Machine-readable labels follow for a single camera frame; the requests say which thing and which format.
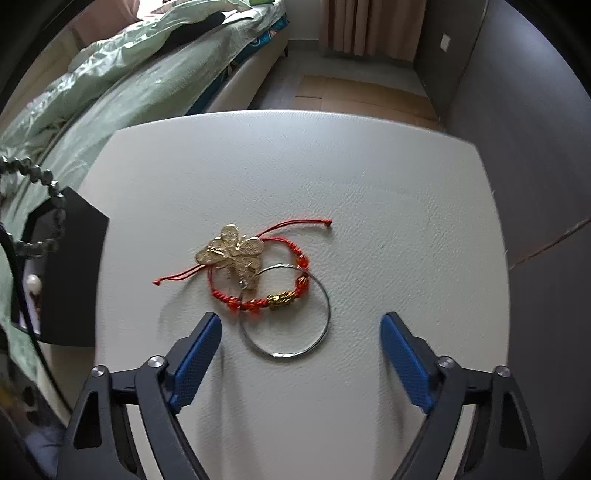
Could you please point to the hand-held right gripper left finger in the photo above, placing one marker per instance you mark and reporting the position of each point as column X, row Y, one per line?
column 196, row 364

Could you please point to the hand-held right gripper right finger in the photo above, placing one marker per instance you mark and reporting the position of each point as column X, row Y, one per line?
column 406, row 364

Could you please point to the silver bangle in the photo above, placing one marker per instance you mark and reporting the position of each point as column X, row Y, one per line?
column 286, row 355

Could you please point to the gold butterfly brooch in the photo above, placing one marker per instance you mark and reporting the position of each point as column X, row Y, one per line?
column 231, row 254

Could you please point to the black box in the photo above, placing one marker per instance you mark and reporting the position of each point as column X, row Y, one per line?
column 74, row 277

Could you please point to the white pearl ornament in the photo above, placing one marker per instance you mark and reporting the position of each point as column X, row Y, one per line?
column 33, row 281

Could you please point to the white square table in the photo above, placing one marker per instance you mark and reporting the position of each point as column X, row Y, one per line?
column 369, row 207

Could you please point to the grey wardrobe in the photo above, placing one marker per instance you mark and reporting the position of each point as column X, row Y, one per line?
column 531, row 161

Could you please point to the flat cardboard sheet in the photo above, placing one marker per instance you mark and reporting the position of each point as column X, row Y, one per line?
column 351, row 97

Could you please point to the bed with green sheet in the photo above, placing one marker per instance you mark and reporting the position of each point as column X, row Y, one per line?
column 152, row 78

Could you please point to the light green duvet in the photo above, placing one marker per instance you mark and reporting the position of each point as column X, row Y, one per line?
column 115, row 46

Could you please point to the black cloth item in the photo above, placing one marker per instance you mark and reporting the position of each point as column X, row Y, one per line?
column 194, row 30

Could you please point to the pink curtain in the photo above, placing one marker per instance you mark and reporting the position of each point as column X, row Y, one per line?
column 369, row 27

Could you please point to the white wall socket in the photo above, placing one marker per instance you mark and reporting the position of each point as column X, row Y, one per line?
column 446, row 41

